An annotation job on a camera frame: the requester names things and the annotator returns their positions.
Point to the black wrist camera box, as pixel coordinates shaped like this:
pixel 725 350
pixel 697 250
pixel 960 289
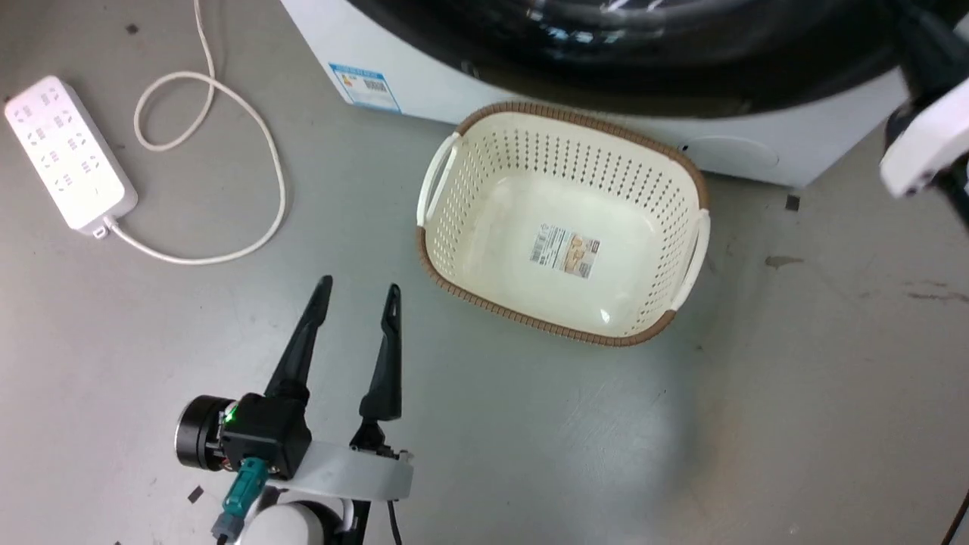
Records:
pixel 265 435

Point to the small black floor tape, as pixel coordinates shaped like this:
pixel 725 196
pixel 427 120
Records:
pixel 792 203
pixel 196 494

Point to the white power strip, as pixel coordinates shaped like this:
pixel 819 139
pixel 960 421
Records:
pixel 68 151

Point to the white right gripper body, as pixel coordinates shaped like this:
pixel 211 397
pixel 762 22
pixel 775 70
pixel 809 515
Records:
pixel 927 144

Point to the blue energy label sticker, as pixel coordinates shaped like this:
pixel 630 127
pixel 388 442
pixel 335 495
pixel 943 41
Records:
pixel 367 87

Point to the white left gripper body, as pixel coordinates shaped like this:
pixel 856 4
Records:
pixel 352 473

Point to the black round washing machine door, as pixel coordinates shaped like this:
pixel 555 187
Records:
pixel 643 53

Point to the cream perforated laundry basket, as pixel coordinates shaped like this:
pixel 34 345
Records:
pixel 560 189

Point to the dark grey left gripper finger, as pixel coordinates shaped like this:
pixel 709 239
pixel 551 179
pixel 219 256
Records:
pixel 299 352
pixel 387 371

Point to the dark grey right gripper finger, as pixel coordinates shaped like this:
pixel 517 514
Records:
pixel 927 53

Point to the white washing machine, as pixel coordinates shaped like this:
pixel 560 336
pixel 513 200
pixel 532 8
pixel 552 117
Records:
pixel 424 83

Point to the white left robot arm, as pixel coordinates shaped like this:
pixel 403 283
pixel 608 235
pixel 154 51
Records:
pixel 291 526

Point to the printed basket label sticker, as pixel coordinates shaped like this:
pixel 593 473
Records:
pixel 565 250

